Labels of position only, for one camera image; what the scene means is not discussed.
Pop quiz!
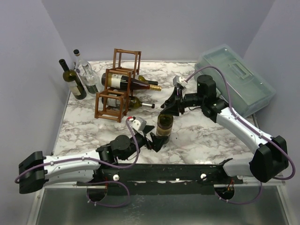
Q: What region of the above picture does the translucent green plastic toolbox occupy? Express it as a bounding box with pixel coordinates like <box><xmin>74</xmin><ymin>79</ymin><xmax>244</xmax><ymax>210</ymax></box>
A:
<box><xmin>195</xmin><ymin>44</ymin><xmax>276</xmax><ymax>118</ymax></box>

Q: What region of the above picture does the clear bottle dark label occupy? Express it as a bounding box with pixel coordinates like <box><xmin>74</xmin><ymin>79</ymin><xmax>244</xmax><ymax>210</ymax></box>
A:
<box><xmin>82</xmin><ymin>62</ymin><xmax>101</xmax><ymax>95</ymax></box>

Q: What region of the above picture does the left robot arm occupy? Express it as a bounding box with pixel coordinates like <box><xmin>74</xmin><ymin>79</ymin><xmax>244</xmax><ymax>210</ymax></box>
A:
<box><xmin>15</xmin><ymin>125</ymin><xmax>168</xmax><ymax>194</ymax></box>

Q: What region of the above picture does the brown wooden wine rack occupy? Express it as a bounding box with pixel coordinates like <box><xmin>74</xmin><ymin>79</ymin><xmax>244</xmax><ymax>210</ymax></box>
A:
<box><xmin>94</xmin><ymin>48</ymin><xmax>141</xmax><ymax>123</ymax></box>

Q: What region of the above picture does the black front mounting rail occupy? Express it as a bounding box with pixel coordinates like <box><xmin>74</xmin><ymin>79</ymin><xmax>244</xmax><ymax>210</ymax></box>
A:
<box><xmin>77</xmin><ymin>164</ymin><xmax>243</xmax><ymax>195</ymax></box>

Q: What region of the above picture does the green bottle white label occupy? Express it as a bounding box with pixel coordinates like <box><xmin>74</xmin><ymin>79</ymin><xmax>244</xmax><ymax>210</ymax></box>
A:
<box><xmin>59</xmin><ymin>59</ymin><xmax>87</xmax><ymax>100</ymax></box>

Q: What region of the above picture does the clear wine bottle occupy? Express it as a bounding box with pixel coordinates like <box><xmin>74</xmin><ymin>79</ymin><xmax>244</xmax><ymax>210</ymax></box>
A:
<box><xmin>73</xmin><ymin>49</ymin><xmax>91</xmax><ymax>78</ymax></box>

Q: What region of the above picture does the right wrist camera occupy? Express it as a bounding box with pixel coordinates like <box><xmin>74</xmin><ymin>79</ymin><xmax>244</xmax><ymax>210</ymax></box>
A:
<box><xmin>173</xmin><ymin>75</ymin><xmax>188</xmax><ymax>91</ymax></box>

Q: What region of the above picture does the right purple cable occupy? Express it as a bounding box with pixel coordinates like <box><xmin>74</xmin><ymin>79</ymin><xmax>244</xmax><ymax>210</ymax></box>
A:
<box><xmin>184</xmin><ymin>66</ymin><xmax>296</xmax><ymax>204</ymax></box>

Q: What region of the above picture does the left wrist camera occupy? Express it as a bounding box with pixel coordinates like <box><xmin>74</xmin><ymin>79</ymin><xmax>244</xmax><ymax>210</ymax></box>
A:
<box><xmin>127</xmin><ymin>116</ymin><xmax>147</xmax><ymax>131</ymax></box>

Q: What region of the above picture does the dark bottle gold foil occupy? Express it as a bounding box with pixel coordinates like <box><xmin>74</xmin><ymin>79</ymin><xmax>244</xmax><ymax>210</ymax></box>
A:
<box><xmin>107</xmin><ymin>73</ymin><xmax>162</xmax><ymax>91</ymax></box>

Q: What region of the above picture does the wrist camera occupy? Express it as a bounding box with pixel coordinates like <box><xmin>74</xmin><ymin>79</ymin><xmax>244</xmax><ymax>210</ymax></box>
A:
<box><xmin>127</xmin><ymin>116</ymin><xmax>147</xmax><ymax>131</ymax></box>
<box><xmin>173</xmin><ymin>75</ymin><xmax>188</xmax><ymax>91</ymax></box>

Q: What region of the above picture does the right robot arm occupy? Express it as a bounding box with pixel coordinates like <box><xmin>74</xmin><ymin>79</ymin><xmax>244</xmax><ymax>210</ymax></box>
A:
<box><xmin>161</xmin><ymin>75</ymin><xmax>289</xmax><ymax>184</ymax></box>

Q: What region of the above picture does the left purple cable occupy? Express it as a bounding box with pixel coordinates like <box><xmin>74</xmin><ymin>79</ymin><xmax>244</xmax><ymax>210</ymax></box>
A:
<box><xmin>14</xmin><ymin>118</ymin><xmax>141</xmax><ymax>208</ymax></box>

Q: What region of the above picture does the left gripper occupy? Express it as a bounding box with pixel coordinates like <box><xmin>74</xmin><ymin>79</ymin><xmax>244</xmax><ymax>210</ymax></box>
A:
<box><xmin>122</xmin><ymin>125</ymin><xmax>167</xmax><ymax>161</ymax></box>

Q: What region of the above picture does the purple cable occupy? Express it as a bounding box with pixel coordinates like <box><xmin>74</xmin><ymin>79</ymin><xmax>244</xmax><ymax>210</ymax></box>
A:
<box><xmin>14</xmin><ymin>118</ymin><xmax>141</xmax><ymax>208</ymax></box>
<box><xmin>184</xmin><ymin>66</ymin><xmax>296</xmax><ymax>204</ymax></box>

